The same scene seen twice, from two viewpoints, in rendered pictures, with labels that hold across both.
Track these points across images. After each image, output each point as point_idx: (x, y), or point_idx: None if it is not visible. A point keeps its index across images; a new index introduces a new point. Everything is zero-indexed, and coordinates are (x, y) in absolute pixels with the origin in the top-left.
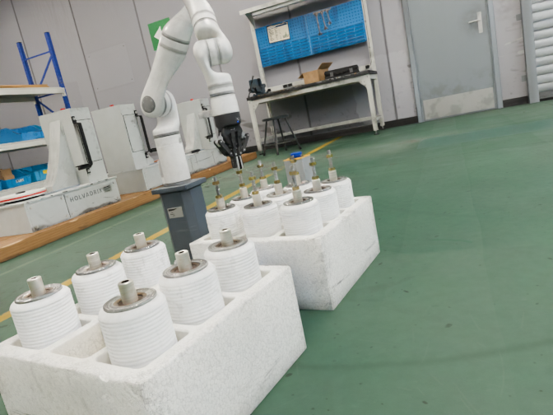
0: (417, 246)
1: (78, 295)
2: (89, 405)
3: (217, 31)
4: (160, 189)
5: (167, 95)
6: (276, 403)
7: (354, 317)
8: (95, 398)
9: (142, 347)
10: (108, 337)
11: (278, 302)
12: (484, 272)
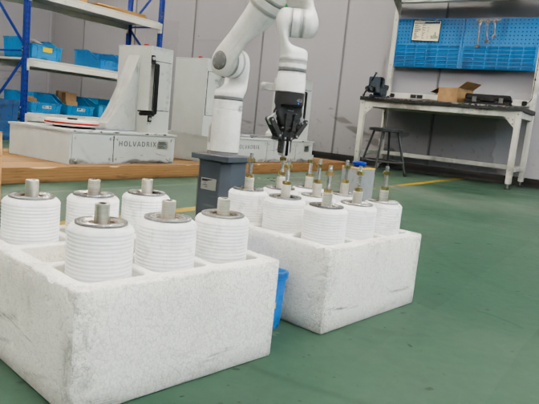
0: (457, 311)
1: (67, 213)
2: (31, 304)
3: (309, 3)
4: (201, 154)
5: (242, 57)
6: (208, 385)
7: (337, 347)
8: (38, 298)
9: (94, 266)
10: (68, 246)
11: (251, 290)
12: (511, 358)
